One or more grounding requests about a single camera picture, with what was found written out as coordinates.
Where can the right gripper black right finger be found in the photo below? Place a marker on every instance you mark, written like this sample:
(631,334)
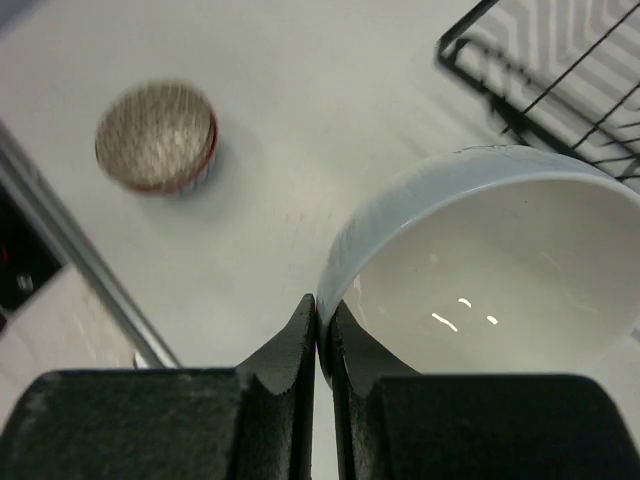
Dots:
(395,423)

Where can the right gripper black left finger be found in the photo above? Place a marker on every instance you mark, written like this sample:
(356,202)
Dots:
(251,421)

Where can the light blue bowl front row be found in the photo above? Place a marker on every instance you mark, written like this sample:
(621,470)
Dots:
(489,259)

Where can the brown patterned ceramic bowl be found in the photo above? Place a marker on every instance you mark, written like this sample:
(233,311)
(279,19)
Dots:
(156,136)

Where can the blue patterned bowl underneath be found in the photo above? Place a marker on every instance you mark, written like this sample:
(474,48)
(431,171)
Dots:
(200,179)

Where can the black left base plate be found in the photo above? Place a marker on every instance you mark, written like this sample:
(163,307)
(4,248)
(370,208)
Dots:
(27,263)

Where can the black wire dish rack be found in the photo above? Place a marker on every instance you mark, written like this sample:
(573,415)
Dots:
(556,75)

